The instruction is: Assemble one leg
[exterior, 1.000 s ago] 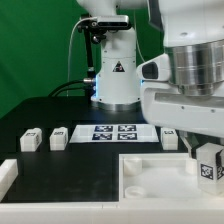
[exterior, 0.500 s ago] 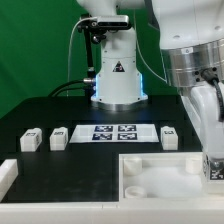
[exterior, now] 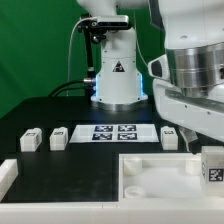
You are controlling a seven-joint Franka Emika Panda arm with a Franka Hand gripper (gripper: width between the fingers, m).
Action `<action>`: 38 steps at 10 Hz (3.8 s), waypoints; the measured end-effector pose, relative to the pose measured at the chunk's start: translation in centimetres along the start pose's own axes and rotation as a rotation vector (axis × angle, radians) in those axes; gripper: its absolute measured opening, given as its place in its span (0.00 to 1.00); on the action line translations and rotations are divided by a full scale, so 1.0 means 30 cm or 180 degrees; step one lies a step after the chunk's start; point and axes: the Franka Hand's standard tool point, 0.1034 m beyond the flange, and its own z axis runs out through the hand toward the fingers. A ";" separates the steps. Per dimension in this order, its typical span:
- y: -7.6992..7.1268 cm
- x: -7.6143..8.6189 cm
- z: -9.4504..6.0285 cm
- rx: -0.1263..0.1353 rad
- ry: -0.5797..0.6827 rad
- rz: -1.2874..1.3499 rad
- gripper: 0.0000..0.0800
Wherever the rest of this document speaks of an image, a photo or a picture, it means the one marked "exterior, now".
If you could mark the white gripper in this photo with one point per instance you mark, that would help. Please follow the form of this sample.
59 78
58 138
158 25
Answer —
201 115

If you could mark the white square tabletop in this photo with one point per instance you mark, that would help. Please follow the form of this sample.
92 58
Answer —
163 176

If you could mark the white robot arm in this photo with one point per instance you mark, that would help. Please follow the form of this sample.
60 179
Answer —
189 90

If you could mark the white marker sheet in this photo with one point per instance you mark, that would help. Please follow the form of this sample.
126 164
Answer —
114 133

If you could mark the white left fence block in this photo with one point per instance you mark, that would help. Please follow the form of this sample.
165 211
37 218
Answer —
8 174

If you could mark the black camera on stand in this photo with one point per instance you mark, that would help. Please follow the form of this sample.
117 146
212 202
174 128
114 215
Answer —
105 23

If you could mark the black camera stand pole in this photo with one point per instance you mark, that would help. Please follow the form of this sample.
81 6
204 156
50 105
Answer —
91 70

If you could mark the white front fence wall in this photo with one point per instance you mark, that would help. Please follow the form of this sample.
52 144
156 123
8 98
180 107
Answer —
139 212

